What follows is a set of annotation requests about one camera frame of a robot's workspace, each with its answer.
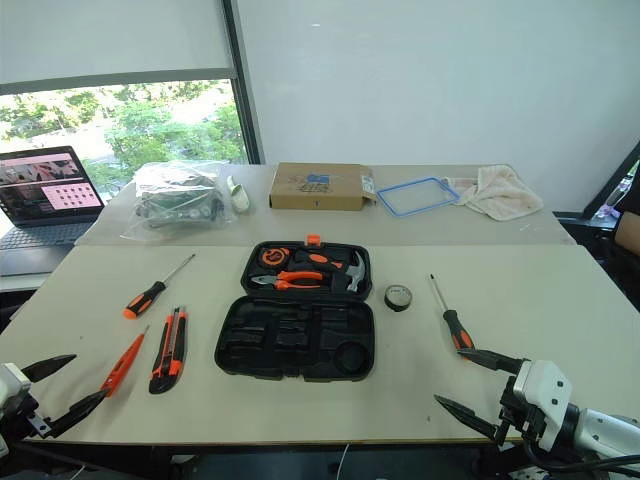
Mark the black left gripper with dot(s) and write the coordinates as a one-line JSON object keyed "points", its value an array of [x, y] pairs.
{"points": [[22, 420]]}

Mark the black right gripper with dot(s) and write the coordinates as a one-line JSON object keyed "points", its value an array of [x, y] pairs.
{"points": [[522, 420]]}

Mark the black-tipped orange black screwdriver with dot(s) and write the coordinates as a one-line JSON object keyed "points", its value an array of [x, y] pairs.
{"points": [[457, 327]]}

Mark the orange black utility knife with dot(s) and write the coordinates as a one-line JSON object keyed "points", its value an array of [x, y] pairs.
{"points": [[167, 355]]}

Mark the silver-tipped orange black screwdriver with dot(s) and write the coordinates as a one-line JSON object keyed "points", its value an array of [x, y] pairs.
{"points": [[145, 300]]}

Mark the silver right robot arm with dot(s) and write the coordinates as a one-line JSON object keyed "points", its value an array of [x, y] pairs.
{"points": [[605, 430]]}

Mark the black tool case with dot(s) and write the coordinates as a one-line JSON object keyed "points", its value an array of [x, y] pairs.
{"points": [[295, 345]]}

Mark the black electrical tape roll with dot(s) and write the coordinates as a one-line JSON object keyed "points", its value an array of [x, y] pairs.
{"points": [[398, 298]]}

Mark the black orange claw hammer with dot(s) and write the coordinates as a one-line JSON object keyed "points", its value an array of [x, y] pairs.
{"points": [[352, 275]]}

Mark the black laptop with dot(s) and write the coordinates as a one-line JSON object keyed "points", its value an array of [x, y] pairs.
{"points": [[45, 200]]}

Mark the white cloth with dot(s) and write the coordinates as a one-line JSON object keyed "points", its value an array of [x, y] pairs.
{"points": [[505, 195]]}

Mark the clear lid with blue rim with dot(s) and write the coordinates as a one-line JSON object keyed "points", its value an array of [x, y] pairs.
{"points": [[417, 196]]}

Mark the brown cardboard piece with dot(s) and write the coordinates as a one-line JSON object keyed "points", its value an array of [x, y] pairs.
{"points": [[629, 232]]}

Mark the clear plastic bag of parts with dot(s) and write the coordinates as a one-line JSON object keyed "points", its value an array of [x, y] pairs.
{"points": [[175, 200]]}

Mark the black chair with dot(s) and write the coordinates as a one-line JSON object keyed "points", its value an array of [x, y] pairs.
{"points": [[610, 200]]}

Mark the orange black tape measure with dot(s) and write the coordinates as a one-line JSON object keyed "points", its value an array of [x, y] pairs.
{"points": [[273, 257]]}

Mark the small white green object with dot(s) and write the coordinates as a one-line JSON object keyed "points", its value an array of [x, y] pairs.
{"points": [[240, 197]]}

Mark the brown cardboard box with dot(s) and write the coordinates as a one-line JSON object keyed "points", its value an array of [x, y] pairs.
{"points": [[315, 187]]}

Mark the white roller blind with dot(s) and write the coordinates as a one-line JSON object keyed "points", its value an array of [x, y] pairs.
{"points": [[110, 40]]}

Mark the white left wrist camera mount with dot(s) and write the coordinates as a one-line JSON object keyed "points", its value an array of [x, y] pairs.
{"points": [[12, 385]]}

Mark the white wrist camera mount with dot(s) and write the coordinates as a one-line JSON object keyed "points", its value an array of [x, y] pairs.
{"points": [[12, 385], [545, 385]]}

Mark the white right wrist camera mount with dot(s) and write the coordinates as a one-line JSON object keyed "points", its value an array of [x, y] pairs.
{"points": [[545, 385]]}

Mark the black window frame post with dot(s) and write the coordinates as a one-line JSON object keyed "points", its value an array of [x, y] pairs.
{"points": [[245, 85]]}

